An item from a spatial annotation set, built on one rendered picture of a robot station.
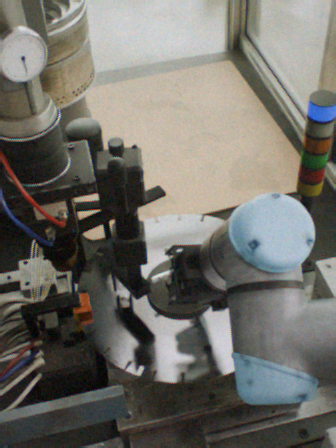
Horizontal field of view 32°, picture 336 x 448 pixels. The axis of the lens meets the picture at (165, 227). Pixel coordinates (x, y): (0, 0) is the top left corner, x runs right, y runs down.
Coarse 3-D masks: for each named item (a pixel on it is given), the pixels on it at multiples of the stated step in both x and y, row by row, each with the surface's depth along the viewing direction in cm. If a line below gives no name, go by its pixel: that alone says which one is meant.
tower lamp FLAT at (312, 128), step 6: (306, 120) 92; (312, 120) 90; (306, 126) 93; (312, 126) 91; (318, 126) 90; (324, 126) 90; (330, 126) 91; (306, 132) 93; (312, 132) 92; (318, 132) 91; (324, 132) 91; (330, 132) 92; (318, 138) 92; (324, 138) 92
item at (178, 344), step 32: (160, 224) 101; (192, 224) 101; (96, 256) 97; (160, 256) 96; (96, 288) 92; (96, 320) 88; (128, 320) 87; (160, 320) 87; (192, 320) 87; (224, 320) 87; (128, 352) 84; (160, 352) 83; (192, 352) 83; (224, 352) 83
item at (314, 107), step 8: (312, 96) 89; (320, 96) 89; (328, 96) 89; (312, 104) 89; (320, 104) 88; (328, 104) 88; (312, 112) 89; (320, 112) 88; (328, 112) 88; (320, 120) 89; (328, 120) 90
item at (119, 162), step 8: (112, 160) 62; (120, 160) 62; (112, 168) 62; (120, 168) 62; (112, 176) 63; (120, 176) 63; (112, 184) 64; (120, 184) 63; (120, 192) 65; (120, 200) 66; (120, 208) 67
